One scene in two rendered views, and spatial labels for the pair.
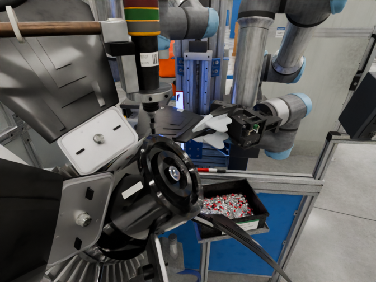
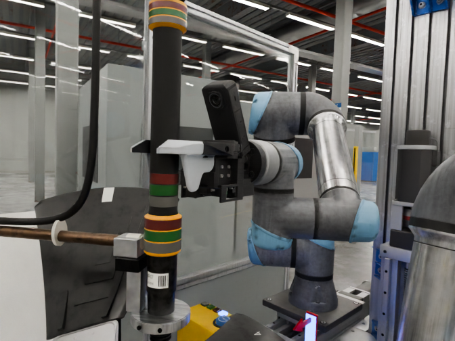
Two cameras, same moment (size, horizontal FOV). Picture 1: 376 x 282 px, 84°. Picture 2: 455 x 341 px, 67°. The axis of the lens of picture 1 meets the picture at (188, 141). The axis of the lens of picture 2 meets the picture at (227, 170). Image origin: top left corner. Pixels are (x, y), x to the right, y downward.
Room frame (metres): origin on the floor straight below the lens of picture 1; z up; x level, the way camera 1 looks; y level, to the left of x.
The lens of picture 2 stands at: (0.05, -0.25, 1.50)
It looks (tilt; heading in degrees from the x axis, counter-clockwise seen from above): 3 degrees down; 40
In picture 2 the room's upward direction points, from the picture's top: 2 degrees clockwise
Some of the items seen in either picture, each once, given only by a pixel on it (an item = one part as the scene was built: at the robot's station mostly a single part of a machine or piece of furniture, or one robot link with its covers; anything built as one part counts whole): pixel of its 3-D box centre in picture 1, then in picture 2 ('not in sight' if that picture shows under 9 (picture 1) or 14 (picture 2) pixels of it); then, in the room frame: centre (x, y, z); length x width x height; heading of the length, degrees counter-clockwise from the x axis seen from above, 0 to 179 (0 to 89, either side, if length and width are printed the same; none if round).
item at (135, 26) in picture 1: (143, 26); (162, 243); (0.31, 0.06, 1.39); 0.04 x 0.04 x 0.01
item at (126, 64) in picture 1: (139, 61); (154, 278); (0.30, 0.07, 1.34); 0.09 x 0.07 x 0.10; 120
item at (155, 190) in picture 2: not in sight; (164, 189); (0.31, 0.06, 1.45); 0.03 x 0.03 x 0.01
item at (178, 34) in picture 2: not in sight; (165, 124); (0.31, 0.06, 1.53); 0.03 x 0.03 x 0.21
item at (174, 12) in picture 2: not in sight; (168, 18); (0.31, 0.06, 1.64); 0.04 x 0.04 x 0.01
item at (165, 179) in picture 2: not in sight; (164, 178); (0.31, 0.06, 1.46); 0.03 x 0.03 x 0.01
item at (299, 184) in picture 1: (205, 178); not in sight; (0.66, -0.07, 0.82); 0.90 x 0.04 x 0.08; 85
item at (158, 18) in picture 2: not in sight; (167, 26); (0.31, 0.06, 1.64); 0.04 x 0.04 x 0.01
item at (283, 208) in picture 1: (202, 234); not in sight; (0.66, -0.07, 0.45); 0.82 x 0.02 x 0.66; 85
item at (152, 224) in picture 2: (141, 2); (162, 221); (0.31, 0.06, 1.41); 0.04 x 0.04 x 0.01
